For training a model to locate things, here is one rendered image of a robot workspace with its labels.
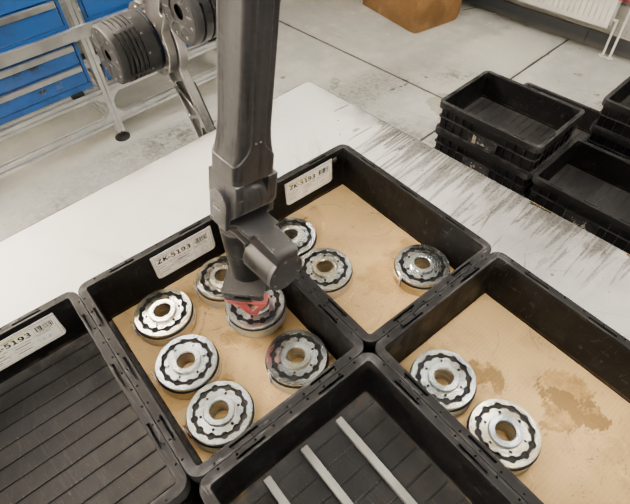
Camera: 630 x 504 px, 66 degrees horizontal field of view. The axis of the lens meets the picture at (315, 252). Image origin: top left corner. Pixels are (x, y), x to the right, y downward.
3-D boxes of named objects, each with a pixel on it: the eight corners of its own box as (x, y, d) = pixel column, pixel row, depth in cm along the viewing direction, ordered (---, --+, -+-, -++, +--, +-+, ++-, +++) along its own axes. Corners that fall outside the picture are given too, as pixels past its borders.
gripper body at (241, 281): (276, 251, 79) (272, 220, 74) (263, 303, 73) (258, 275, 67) (238, 247, 80) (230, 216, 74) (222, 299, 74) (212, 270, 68)
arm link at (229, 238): (241, 196, 69) (208, 216, 66) (272, 222, 65) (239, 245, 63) (248, 228, 74) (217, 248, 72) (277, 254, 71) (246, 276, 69)
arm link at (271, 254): (262, 162, 66) (209, 183, 61) (320, 206, 61) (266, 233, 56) (259, 228, 74) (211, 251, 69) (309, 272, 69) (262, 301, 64)
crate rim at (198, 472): (79, 295, 83) (74, 287, 81) (227, 214, 95) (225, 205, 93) (197, 489, 62) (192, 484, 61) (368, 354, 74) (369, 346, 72)
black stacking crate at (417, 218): (236, 246, 102) (227, 207, 94) (343, 184, 114) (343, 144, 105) (365, 381, 81) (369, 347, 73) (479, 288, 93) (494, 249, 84)
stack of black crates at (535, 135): (421, 194, 207) (438, 100, 173) (463, 162, 220) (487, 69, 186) (503, 243, 188) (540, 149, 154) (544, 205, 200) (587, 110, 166)
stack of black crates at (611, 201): (504, 243, 188) (531, 175, 162) (545, 205, 201) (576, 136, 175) (605, 304, 168) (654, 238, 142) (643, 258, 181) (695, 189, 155)
